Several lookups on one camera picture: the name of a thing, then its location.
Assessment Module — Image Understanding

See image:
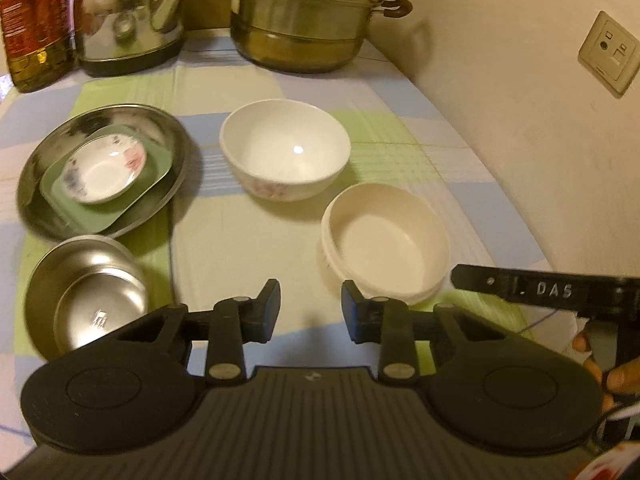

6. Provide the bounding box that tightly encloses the person's right hand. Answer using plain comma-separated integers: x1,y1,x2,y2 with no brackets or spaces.
572,330,640,413

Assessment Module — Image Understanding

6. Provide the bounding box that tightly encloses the small steel pot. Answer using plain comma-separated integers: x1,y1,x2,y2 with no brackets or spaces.
24,235,149,361

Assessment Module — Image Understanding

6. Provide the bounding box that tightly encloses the large steel dish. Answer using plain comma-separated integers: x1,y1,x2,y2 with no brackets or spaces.
16,104,191,240

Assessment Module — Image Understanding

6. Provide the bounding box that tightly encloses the wall socket plate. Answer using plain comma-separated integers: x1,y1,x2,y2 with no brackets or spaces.
578,11,640,98

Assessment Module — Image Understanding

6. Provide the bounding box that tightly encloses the small floral saucer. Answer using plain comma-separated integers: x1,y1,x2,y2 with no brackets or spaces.
58,133,146,205

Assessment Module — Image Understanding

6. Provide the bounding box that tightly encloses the cooking oil bottle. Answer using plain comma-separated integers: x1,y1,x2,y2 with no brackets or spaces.
1,0,74,93

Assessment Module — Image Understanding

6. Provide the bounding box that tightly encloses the green square plate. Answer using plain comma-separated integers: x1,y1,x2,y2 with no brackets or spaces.
40,125,172,234

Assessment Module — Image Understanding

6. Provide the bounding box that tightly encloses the white floral bowl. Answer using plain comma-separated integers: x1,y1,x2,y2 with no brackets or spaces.
219,99,352,203

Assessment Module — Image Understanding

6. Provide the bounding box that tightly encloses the stainless steel kettle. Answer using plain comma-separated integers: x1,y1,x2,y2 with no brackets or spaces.
73,0,184,77

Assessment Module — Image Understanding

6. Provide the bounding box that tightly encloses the cream plastic bowl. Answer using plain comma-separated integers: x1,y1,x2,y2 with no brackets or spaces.
320,183,450,306

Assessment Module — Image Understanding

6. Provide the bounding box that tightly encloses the checked tablecloth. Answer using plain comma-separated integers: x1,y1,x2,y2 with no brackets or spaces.
1,30,547,468

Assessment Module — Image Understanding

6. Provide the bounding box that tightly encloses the stacked steel steamer pot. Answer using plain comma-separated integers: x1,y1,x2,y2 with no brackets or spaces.
230,0,413,74

